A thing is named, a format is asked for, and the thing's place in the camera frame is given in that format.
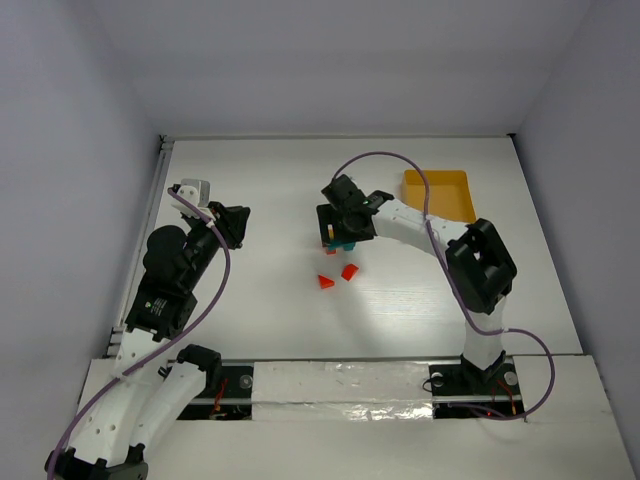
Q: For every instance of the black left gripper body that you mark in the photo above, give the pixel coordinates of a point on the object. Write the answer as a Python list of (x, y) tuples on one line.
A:
[(223, 220)]

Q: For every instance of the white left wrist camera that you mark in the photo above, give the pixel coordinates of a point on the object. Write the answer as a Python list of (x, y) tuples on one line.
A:
[(190, 195)]

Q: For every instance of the red wedge block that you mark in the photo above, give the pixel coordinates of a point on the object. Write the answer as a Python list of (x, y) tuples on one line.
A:
[(349, 271)]

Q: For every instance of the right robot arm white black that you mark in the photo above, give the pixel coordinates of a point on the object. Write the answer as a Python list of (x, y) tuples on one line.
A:
[(472, 256)]

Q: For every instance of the teal arch block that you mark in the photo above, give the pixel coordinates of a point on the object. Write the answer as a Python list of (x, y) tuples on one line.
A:
[(336, 245)]

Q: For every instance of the yellow plastic tray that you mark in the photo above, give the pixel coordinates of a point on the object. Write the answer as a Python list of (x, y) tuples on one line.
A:
[(449, 194)]

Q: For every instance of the aluminium rail left edge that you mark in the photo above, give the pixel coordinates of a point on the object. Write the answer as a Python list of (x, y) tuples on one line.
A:
[(166, 144)]

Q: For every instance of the white foam base board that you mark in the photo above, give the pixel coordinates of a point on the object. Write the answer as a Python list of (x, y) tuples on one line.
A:
[(572, 436)]

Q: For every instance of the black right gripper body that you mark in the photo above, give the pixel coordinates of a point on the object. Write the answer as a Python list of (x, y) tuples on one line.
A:
[(326, 226)]

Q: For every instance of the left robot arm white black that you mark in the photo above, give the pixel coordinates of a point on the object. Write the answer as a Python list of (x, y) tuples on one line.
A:
[(153, 378)]

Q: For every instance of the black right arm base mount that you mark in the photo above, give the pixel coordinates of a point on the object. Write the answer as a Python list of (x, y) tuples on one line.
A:
[(453, 380)]

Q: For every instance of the red triangle block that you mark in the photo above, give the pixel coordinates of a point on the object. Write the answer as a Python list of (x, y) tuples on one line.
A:
[(325, 282)]

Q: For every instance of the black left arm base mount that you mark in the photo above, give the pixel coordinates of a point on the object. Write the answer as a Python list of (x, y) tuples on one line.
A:
[(235, 382)]

